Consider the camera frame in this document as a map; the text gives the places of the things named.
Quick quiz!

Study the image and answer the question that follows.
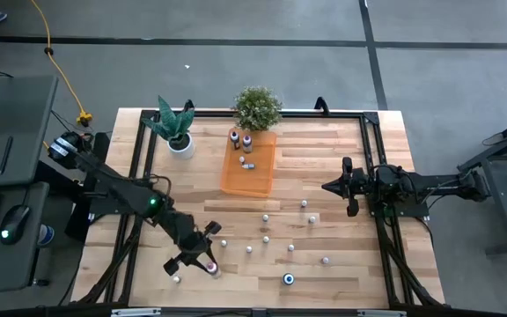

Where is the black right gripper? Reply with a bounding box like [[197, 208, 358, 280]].
[[322, 157, 378, 217]]

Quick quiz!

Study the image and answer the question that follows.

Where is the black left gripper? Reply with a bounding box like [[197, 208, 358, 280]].
[[164, 219, 223, 276]]

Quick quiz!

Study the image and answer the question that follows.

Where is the orange translucent plastic tray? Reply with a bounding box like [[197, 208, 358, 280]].
[[219, 128, 278, 199]]

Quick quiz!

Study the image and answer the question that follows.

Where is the white round plant pot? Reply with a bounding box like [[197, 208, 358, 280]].
[[166, 131, 196, 160]]

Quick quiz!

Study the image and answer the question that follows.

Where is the bushy green potted plant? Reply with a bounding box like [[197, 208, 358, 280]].
[[231, 85, 283, 132]]

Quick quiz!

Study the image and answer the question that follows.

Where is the green snake plant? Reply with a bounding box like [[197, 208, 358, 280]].
[[141, 95, 196, 143]]

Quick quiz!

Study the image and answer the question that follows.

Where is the blue and white cup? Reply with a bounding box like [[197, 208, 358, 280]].
[[36, 223, 55, 247]]

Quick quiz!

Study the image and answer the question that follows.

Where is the black side table stand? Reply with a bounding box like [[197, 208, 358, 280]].
[[457, 110, 507, 257]]

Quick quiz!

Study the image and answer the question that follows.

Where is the black computer mouse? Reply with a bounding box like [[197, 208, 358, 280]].
[[0, 203, 32, 247]]

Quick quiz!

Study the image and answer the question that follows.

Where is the black pen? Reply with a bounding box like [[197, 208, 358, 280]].
[[0, 135, 14, 175]]

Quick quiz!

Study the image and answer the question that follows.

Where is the aluminium frame rail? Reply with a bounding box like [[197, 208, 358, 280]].
[[110, 307, 163, 317]]

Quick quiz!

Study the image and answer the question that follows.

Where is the black aluminium rig frame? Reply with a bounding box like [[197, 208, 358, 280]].
[[75, 108, 444, 309]]

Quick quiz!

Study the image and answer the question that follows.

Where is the silver metal bracket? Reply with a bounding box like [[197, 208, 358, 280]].
[[356, 309, 408, 317]]

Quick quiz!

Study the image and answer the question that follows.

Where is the yellow power cable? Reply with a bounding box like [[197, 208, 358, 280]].
[[29, 0, 94, 128]]

